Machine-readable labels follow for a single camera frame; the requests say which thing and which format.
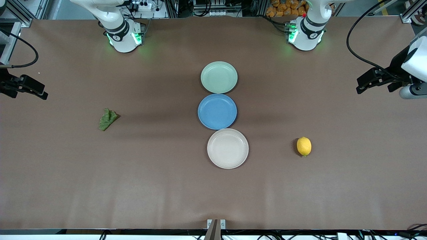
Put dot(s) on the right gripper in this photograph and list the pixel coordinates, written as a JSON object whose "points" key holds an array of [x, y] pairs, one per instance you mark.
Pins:
{"points": [[7, 83]]}

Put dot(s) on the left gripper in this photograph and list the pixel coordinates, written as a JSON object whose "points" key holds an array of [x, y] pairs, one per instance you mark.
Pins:
{"points": [[398, 65]]}

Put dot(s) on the green lettuce leaf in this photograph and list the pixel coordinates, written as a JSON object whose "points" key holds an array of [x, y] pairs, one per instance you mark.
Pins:
{"points": [[106, 120]]}

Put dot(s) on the yellow lemon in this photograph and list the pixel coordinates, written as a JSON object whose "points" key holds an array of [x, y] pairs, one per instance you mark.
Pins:
{"points": [[304, 146]]}

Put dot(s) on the bag of orange fruits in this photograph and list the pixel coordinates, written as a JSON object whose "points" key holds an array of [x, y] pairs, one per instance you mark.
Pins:
{"points": [[283, 8]]}

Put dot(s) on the white power strip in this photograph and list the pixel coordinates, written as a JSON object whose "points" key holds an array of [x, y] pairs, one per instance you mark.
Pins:
{"points": [[145, 6]]}

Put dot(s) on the pale green plate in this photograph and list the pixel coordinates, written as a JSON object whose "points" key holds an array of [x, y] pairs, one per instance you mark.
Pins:
{"points": [[218, 77]]}

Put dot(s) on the blue plate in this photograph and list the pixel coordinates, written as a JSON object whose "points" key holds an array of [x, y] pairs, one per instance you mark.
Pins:
{"points": [[217, 111]]}

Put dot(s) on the beige plate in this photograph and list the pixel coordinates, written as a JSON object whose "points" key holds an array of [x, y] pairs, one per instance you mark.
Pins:
{"points": [[228, 148]]}

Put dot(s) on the white power adapter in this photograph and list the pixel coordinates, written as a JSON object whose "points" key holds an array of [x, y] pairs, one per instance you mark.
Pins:
{"points": [[342, 236]]}

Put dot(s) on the black equipment rack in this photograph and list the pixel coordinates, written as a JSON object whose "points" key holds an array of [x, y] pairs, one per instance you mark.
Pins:
{"points": [[213, 8]]}

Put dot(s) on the grey metal post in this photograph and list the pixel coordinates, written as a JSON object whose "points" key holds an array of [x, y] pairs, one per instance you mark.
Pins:
{"points": [[7, 55]]}

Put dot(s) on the metal table edge bracket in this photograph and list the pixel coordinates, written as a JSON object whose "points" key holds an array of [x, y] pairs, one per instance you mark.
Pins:
{"points": [[213, 230]]}

